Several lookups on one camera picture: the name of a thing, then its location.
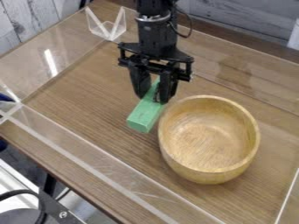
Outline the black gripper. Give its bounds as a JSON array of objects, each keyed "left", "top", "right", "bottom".
[{"left": 118, "top": 14, "right": 194, "bottom": 104}]

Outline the green rectangular block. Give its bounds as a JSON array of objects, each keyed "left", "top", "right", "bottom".
[{"left": 126, "top": 79, "right": 164, "bottom": 133}]

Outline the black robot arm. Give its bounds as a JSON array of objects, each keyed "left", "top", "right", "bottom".
[{"left": 118, "top": 0, "right": 194, "bottom": 104}]

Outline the wooden brown bowl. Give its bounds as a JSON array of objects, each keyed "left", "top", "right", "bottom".
[{"left": 158, "top": 95, "right": 260, "bottom": 185}]

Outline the blue object at left edge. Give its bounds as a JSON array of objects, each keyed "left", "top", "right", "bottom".
[{"left": 0, "top": 93, "right": 15, "bottom": 102}]

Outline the black table leg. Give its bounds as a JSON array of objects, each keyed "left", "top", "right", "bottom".
[{"left": 43, "top": 174, "right": 58, "bottom": 197}]

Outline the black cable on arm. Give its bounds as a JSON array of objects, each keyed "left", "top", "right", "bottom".
[{"left": 168, "top": 7, "right": 194, "bottom": 39}]

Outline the clear acrylic enclosure wall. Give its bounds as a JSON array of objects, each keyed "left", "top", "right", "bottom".
[{"left": 0, "top": 13, "right": 299, "bottom": 224}]

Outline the black metal bracket with screw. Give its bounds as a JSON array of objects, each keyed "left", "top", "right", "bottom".
[{"left": 38, "top": 192, "right": 87, "bottom": 224}]

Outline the black cable lower left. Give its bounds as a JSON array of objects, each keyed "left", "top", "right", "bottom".
[{"left": 0, "top": 189, "right": 46, "bottom": 224}]

